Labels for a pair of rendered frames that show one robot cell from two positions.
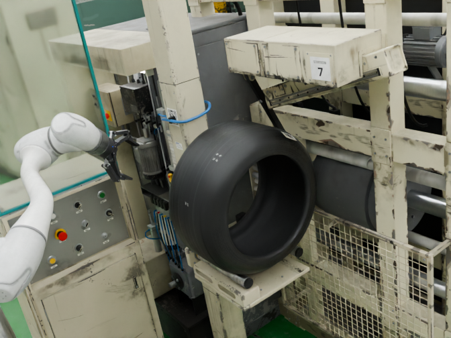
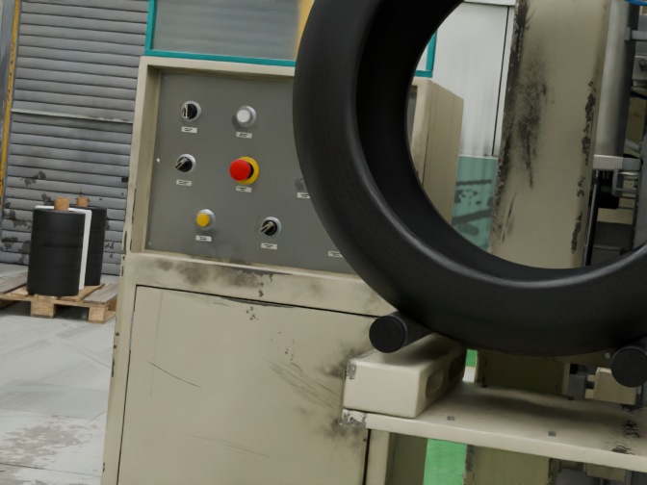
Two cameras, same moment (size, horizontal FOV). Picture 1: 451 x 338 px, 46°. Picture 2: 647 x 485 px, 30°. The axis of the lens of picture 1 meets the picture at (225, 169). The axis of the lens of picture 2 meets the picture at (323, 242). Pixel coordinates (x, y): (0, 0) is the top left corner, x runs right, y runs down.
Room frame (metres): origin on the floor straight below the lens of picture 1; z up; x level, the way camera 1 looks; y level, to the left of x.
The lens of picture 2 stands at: (0.77, -1.03, 1.07)
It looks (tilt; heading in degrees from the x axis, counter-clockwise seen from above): 3 degrees down; 49
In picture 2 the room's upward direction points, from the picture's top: 6 degrees clockwise
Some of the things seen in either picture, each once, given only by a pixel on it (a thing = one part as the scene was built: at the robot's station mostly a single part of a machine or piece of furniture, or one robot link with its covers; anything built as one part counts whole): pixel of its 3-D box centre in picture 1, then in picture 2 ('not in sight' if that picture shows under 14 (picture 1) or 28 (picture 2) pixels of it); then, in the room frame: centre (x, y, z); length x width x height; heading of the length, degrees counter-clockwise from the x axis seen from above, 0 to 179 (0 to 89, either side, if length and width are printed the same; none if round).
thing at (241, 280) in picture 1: (223, 267); (416, 321); (1.91, 0.08, 0.90); 0.35 x 0.05 x 0.05; 33
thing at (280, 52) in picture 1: (297, 53); not in sight; (2.05, -0.35, 1.71); 0.61 x 0.25 x 0.15; 33
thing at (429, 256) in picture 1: (343, 285); not in sight; (1.98, -0.44, 0.65); 0.90 x 0.02 x 0.70; 33
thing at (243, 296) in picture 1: (224, 279); (411, 370); (1.91, 0.08, 0.83); 0.36 x 0.09 x 0.06; 33
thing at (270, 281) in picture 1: (251, 271); (514, 414); (1.99, -0.03, 0.80); 0.37 x 0.36 x 0.02; 123
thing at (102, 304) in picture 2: not in sight; (64, 253); (4.88, 6.42, 0.38); 1.20 x 0.80 x 0.76; 51
